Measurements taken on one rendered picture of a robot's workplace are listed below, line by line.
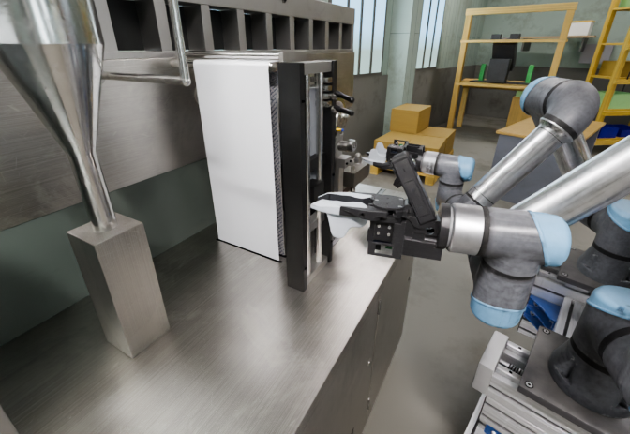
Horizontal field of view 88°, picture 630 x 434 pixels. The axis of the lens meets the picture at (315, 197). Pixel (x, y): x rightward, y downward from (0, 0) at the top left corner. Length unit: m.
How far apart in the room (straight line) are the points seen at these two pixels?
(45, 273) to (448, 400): 1.62
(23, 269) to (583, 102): 1.33
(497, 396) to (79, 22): 1.09
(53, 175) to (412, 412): 1.59
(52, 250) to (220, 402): 0.51
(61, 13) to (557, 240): 0.71
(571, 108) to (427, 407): 1.34
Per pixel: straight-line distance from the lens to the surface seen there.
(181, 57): 0.66
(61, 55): 0.57
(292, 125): 0.67
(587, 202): 0.67
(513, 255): 0.53
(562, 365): 0.93
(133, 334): 0.78
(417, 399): 1.81
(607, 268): 1.32
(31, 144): 0.87
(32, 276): 0.94
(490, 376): 0.98
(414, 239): 0.53
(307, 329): 0.77
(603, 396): 0.91
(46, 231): 0.92
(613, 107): 6.40
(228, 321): 0.81
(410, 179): 0.50
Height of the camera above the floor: 1.47
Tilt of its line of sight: 25 degrees down
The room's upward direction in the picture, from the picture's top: straight up
